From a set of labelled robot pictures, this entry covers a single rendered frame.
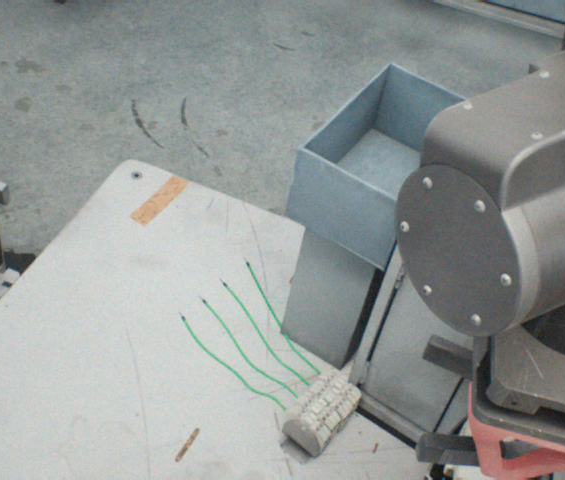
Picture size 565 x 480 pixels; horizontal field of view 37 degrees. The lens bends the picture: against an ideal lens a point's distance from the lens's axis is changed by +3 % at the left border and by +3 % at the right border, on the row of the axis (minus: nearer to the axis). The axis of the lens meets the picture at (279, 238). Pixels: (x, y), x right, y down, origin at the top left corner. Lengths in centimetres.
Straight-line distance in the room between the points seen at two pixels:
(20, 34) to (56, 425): 192
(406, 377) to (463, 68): 207
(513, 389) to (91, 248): 72
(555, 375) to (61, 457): 58
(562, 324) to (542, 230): 11
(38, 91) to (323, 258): 173
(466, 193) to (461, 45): 268
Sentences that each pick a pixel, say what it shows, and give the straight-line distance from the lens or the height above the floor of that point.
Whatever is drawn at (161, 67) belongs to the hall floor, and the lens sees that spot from 258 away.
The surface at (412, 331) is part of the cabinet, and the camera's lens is 78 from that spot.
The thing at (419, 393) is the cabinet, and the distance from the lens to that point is 84.
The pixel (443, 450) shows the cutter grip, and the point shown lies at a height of 118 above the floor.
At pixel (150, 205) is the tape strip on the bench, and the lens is 105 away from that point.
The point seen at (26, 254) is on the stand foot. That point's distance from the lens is 202.
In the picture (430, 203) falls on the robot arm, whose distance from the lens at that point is 27.
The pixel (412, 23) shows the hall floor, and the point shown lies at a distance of 298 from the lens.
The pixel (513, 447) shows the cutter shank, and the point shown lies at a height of 117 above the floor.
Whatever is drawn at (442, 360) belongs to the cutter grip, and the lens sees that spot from 47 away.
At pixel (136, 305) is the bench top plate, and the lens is 95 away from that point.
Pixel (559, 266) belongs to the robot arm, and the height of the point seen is 136.
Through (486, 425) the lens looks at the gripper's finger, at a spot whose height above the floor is 124.
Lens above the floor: 153
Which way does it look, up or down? 47 degrees down
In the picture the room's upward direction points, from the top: 12 degrees clockwise
